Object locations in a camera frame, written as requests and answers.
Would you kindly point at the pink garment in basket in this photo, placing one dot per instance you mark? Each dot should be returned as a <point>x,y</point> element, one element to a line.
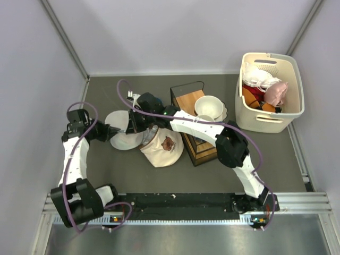
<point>276,93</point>

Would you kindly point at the black wire wooden shelf rack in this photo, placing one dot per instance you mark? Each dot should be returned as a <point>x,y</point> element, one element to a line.
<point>184,97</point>

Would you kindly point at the white bra in basket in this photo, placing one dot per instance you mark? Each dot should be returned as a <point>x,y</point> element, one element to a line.
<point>253,77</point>

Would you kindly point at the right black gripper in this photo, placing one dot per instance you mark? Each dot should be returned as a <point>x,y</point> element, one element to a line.
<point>133,125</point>

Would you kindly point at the blue white mug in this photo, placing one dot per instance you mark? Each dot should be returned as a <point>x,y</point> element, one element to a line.
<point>206,118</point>

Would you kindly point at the cream plastic laundry basket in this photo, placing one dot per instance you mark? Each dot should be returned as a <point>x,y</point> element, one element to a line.
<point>284,68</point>

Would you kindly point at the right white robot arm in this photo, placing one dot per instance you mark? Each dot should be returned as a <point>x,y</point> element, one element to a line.
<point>230,142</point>

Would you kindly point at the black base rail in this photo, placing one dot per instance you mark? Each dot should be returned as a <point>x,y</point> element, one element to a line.
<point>192,206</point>

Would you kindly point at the white mesh laundry bag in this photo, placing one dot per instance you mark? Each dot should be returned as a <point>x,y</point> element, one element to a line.
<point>122,141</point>

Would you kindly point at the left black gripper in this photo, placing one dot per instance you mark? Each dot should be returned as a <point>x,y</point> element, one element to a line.
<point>107,132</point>

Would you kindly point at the blue ceramic bowl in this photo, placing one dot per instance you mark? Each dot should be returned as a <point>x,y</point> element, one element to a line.
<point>159,100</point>

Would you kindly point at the red orange garment in basket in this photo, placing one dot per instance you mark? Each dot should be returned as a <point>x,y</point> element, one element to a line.
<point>253,99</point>

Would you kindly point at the white scalloped plate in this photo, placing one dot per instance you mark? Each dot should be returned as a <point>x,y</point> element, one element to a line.
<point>224,114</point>

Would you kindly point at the white ceramic bowl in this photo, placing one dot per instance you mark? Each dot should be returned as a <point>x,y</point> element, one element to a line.
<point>210,106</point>

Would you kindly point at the beige bear insulated lunch bag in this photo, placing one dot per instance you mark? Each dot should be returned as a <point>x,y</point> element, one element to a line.
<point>164,148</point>

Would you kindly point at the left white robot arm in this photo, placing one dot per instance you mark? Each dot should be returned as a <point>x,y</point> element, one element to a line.
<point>75,198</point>

